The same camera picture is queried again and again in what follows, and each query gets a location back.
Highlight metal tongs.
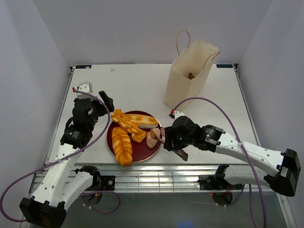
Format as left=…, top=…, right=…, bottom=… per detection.
left=150, top=130, right=188, bottom=162

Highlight pink sugared bun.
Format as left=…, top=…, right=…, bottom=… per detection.
left=146, top=128, right=160, bottom=149

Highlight round orange bread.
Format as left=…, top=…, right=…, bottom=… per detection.
left=188, top=73, right=195, bottom=80

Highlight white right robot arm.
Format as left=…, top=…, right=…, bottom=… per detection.
left=164, top=116, right=301, bottom=197

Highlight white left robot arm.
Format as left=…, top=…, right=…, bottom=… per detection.
left=19, top=91, right=114, bottom=228

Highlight beige paper bag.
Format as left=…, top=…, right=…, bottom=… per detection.
left=164, top=39, right=220, bottom=108

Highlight dark red round plate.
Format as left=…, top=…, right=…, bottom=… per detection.
left=106, top=111, right=161, bottom=163

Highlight long white baguette roll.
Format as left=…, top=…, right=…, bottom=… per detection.
left=126, top=114, right=158, bottom=129

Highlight twisted orange pastry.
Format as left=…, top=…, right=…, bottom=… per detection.
left=111, top=109, right=147, bottom=143

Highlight braided orange danish pastry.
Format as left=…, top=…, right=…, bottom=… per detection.
left=112, top=127, right=133, bottom=166

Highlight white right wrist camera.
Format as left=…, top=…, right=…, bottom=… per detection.
left=169, top=109, right=185, bottom=120

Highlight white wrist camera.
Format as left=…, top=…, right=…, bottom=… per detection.
left=169, top=109, right=185, bottom=120
left=72, top=82, right=93, bottom=99

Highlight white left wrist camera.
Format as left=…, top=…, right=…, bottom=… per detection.
left=72, top=82, right=93, bottom=99

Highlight aluminium table front rail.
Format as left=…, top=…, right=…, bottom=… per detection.
left=94, top=164, right=218, bottom=193

